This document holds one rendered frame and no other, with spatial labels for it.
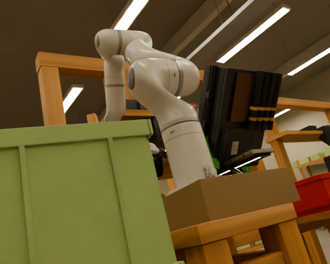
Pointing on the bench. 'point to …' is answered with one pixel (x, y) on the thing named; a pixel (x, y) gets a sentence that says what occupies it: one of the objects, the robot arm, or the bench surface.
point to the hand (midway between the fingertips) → (164, 154)
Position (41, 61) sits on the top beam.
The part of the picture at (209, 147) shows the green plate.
